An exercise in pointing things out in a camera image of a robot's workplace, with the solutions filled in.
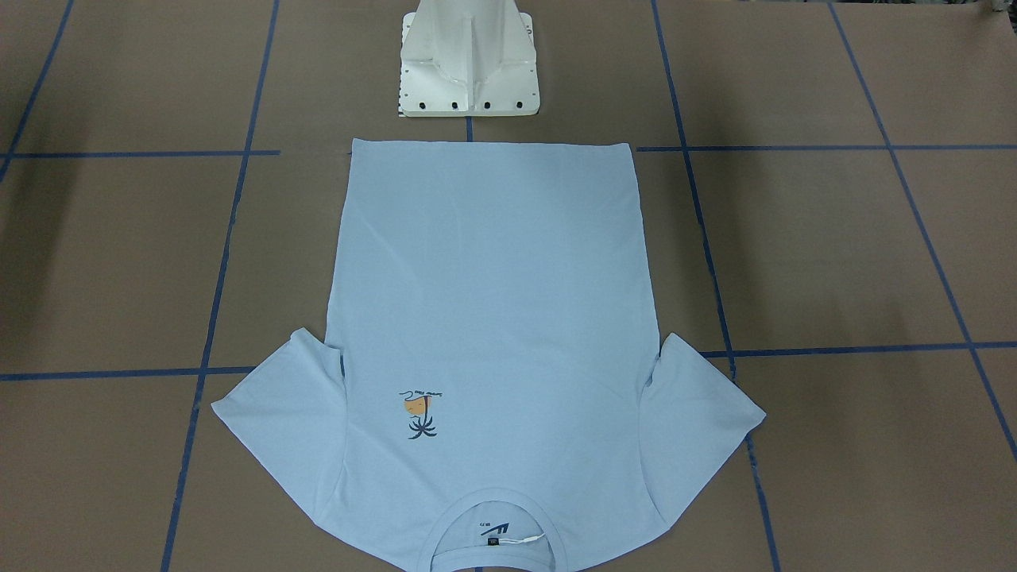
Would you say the light blue t-shirt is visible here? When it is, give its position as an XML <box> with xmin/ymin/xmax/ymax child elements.
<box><xmin>213</xmin><ymin>140</ymin><xmax>765</xmax><ymax>571</ymax></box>

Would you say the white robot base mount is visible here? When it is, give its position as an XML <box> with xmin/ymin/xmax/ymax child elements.
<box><xmin>397</xmin><ymin>1</ymin><xmax>541</xmax><ymax>118</ymax></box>

